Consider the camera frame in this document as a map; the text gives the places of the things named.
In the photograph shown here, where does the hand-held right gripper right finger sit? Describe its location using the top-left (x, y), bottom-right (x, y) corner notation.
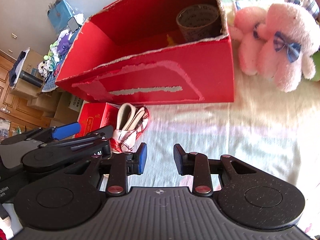
top-left (174, 143), bottom-right (263, 197)

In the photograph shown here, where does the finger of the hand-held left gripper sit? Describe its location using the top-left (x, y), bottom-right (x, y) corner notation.
top-left (37, 126), bottom-right (115, 151)
top-left (0, 121), bottom-right (82, 146)

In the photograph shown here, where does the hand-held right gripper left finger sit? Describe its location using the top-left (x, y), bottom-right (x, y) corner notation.
top-left (64, 142), bottom-right (148, 197)

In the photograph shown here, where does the small red gift box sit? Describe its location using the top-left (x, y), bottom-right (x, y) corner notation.
top-left (78, 102), bottom-right (123, 135)

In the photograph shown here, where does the large red cardboard box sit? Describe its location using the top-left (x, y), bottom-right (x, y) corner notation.
top-left (55, 0), bottom-right (235, 105)

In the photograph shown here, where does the printed packing tape roll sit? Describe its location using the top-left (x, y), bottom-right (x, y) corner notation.
top-left (176, 4), bottom-right (223, 43)

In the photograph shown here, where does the pile of cardboard boxes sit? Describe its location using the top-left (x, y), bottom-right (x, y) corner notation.
top-left (10, 49), bottom-right (85, 130)

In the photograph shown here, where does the blue checkered cloth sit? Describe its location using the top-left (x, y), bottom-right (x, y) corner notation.
top-left (41, 62), bottom-right (65, 93)

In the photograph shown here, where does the wooden door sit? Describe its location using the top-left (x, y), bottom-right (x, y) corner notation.
top-left (0, 50), bottom-right (53, 130)

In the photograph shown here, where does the black thermos bottle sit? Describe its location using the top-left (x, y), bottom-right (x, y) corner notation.
top-left (19, 69), bottom-right (43, 88)

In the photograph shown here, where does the small white spotted toy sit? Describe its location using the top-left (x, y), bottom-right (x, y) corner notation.
top-left (37, 60), bottom-right (50, 77)

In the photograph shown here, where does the green frog toy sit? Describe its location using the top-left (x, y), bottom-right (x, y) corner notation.
top-left (44, 44), bottom-right (59, 60)

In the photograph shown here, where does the dark blue cloth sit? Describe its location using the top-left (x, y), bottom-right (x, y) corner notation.
top-left (9, 51), bottom-right (30, 85)

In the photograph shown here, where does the purple toy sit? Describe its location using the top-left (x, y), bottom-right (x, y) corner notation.
top-left (56, 36), bottom-right (70, 54)

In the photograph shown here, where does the small black-framed mirror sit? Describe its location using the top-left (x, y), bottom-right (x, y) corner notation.
top-left (67, 17), bottom-right (78, 32)

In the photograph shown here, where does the crumpled white paper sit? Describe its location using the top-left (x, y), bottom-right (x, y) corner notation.
top-left (60, 12), bottom-right (87, 40)

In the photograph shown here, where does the blue notebook in plastic bag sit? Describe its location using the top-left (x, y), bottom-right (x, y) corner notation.
top-left (47, 0), bottom-right (75, 29)

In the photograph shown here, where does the pink plush toy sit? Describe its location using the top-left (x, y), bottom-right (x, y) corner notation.
top-left (229, 0), bottom-right (320, 93)

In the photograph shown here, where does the multicolour plush toy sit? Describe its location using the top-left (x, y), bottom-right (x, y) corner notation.
top-left (309, 54), bottom-right (320, 82)

